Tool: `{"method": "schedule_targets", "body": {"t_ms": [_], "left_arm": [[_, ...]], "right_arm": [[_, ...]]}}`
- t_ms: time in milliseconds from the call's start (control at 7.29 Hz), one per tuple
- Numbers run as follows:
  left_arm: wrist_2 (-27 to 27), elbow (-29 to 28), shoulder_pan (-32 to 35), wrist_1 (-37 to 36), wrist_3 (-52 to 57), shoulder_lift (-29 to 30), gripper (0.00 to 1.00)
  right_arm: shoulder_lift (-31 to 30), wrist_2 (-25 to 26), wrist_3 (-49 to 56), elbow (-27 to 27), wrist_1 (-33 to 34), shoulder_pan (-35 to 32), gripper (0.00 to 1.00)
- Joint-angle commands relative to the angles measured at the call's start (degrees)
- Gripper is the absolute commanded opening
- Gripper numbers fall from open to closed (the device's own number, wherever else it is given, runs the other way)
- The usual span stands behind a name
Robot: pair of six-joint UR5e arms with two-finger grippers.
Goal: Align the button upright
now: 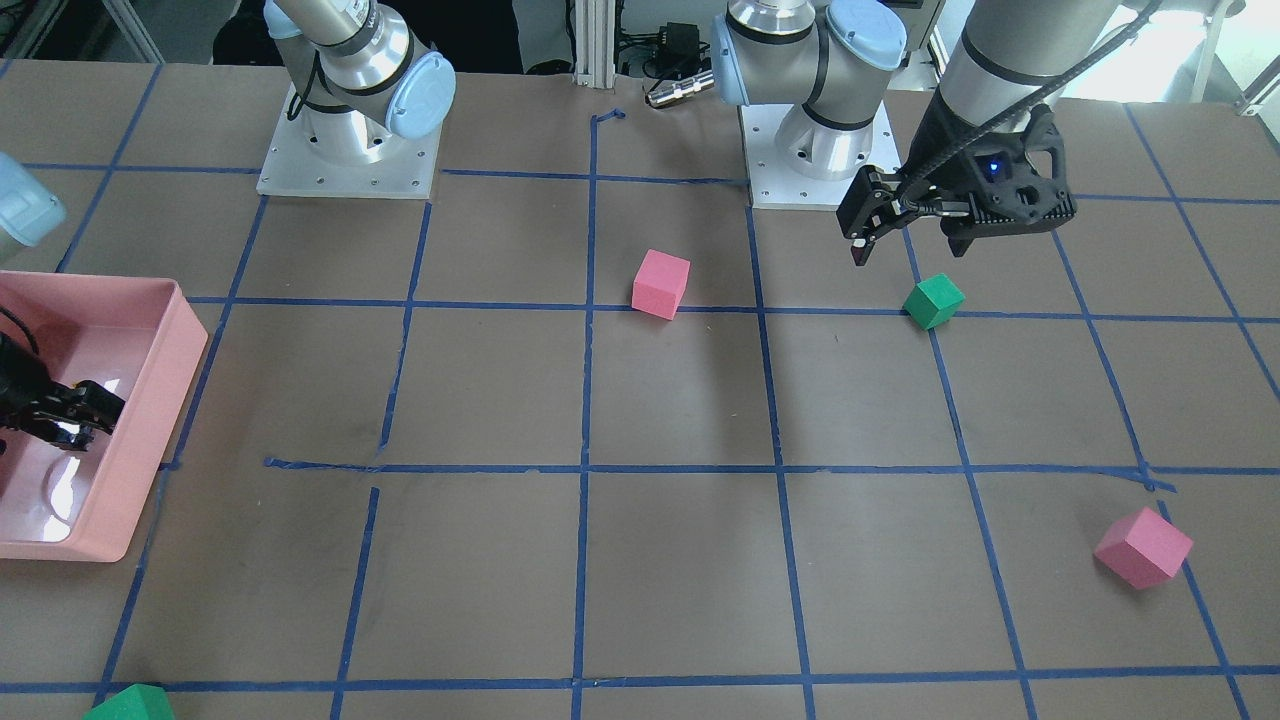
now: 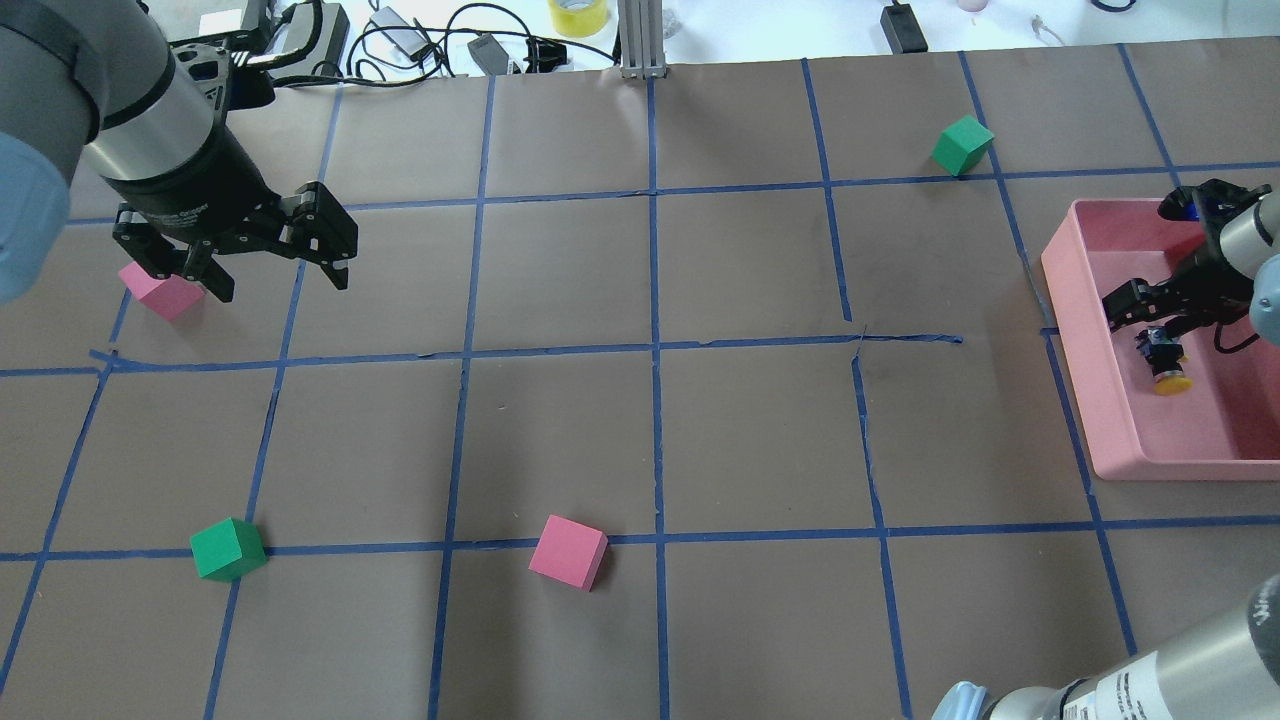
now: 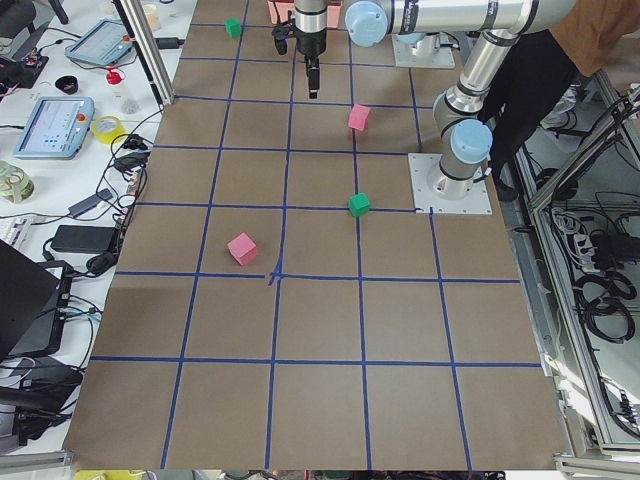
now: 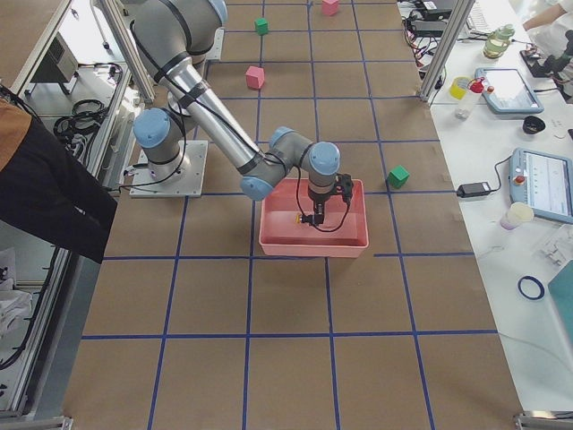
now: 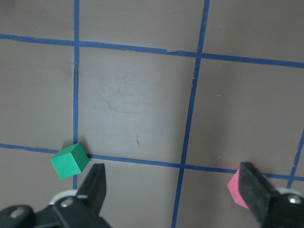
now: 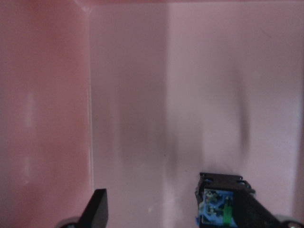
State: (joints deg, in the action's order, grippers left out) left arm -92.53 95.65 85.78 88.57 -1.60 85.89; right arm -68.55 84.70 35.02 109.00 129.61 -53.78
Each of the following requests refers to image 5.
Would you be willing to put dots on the pink cube centre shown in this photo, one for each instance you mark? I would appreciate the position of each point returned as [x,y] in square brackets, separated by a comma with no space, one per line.
[233,189]

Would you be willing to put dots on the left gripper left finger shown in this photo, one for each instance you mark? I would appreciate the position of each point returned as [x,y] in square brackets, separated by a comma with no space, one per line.
[92,191]

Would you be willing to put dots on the green cube front left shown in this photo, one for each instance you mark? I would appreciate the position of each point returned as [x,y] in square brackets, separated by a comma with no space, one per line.
[70,161]

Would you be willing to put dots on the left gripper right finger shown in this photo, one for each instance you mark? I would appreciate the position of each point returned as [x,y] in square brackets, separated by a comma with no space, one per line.
[256,191]

